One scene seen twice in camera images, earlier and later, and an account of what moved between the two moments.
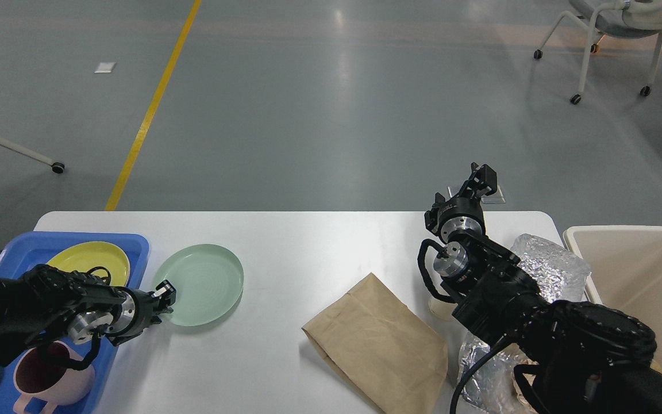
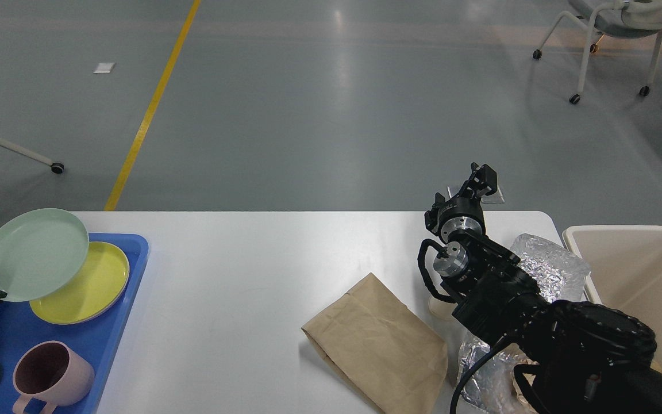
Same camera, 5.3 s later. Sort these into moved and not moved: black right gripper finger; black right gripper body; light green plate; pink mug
Moved: light green plate
Not moved: pink mug; black right gripper finger; black right gripper body
